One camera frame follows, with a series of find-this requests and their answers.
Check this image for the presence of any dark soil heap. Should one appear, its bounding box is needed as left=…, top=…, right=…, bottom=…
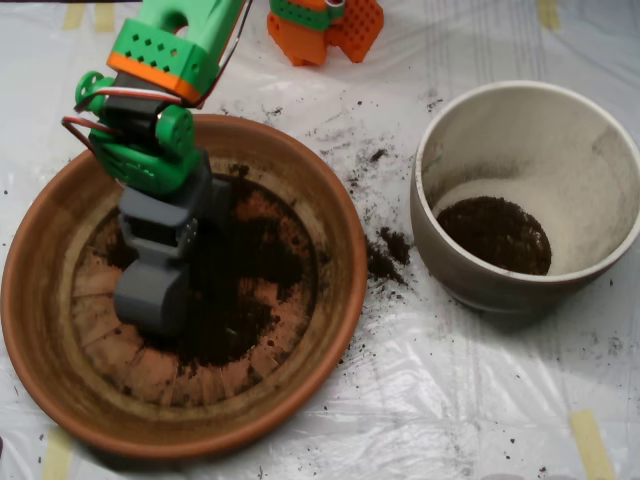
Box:
left=94, top=174, right=306, bottom=369

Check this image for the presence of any terracotta saucer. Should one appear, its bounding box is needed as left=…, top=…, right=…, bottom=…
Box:
left=0, top=113, right=370, bottom=461

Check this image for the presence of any spilled soil clump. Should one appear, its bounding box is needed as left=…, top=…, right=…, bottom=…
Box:
left=367, top=227, right=416, bottom=289

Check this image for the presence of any white ceramic pot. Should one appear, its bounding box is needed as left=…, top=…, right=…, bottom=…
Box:
left=409, top=80, right=640, bottom=317

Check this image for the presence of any beige masking tape strip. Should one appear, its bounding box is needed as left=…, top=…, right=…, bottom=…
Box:
left=569, top=409, right=616, bottom=480
left=63, top=3, right=86, bottom=30
left=42, top=427, right=75, bottom=480
left=538, top=0, right=561, bottom=31
left=94, top=3, right=117, bottom=34

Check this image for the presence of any clear plastic cover sheet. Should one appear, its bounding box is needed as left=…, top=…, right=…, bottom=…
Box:
left=0, top=0, right=640, bottom=480

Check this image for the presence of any red and white servo cable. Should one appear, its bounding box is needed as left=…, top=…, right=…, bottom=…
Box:
left=61, top=0, right=254, bottom=157

